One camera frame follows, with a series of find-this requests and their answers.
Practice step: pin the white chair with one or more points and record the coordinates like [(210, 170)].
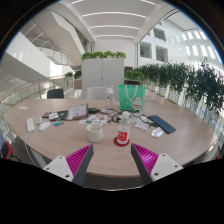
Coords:
[(96, 94)]

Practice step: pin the green hedge along railing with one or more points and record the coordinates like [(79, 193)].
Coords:
[(186, 80)]

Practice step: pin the clear white-lidded shaker bottle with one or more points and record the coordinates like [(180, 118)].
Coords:
[(109, 100)]

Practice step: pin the white paper card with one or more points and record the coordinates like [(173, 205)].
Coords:
[(141, 125)]

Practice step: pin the green plants atop cabinet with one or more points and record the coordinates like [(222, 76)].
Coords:
[(103, 55)]

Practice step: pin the white propped booklet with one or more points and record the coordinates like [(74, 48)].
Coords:
[(77, 112)]

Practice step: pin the white cabinet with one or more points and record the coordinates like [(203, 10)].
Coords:
[(100, 75)]

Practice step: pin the white charger block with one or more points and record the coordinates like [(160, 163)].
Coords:
[(104, 111)]

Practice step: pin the dark flat notebook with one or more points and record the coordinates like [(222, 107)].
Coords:
[(61, 115)]

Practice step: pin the white power strip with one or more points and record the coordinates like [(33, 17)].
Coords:
[(30, 124)]

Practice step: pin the white computer mouse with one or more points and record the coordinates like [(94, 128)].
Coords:
[(44, 126)]

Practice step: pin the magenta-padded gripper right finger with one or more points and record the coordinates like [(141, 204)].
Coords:
[(163, 165)]

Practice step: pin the red chair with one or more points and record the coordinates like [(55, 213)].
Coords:
[(6, 150)]

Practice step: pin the small blue marker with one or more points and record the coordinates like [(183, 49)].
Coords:
[(59, 123)]

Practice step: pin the potted plants beside cabinet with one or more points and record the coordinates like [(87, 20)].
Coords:
[(77, 74)]

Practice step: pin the clear red-labelled water bottle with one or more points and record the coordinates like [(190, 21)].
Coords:
[(123, 135)]

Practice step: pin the green cat-print tote bag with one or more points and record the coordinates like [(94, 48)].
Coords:
[(128, 100)]

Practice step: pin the black office chair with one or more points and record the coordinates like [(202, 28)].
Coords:
[(55, 94)]

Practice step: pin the clear plastic bag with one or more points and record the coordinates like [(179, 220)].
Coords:
[(157, 132)]

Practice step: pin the colourful sticker sheet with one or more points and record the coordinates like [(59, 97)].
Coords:
[(96, 119)]

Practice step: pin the long ceiling lights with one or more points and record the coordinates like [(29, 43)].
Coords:
[(113, 14)]

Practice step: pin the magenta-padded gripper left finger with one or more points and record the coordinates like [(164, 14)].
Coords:
[(59, 166)]

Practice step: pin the flat round red coaster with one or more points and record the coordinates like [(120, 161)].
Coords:
[(116, 142)]

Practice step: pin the black flat device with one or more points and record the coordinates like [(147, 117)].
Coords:
[(93, 110)]

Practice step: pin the white grid-patterned cup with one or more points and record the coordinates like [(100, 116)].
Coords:
[(95, 134)]

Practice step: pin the small white paper sheet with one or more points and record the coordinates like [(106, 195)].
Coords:
[(23, 107)]

